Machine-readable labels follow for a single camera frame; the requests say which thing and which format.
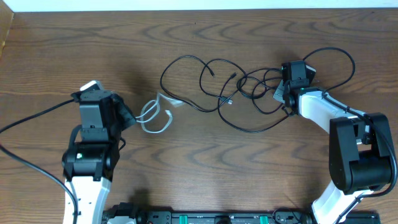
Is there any white usb cable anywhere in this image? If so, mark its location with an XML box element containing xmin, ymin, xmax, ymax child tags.
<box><xmin>135</xmin><ymin>91</ymin><xmax>185</xmax><ymax>134</ymax></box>

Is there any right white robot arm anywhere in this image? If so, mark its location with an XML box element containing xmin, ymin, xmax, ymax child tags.
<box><xmin>274</xmin><ymin>60</ymin><xmax>397</xmax><ymax>223</ymax></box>

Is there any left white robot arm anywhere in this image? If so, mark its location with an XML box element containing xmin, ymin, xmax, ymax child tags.
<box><xmin>62</xmin><ymin>90</ymin><xmax>136</xmax><ymax>223</ymax></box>

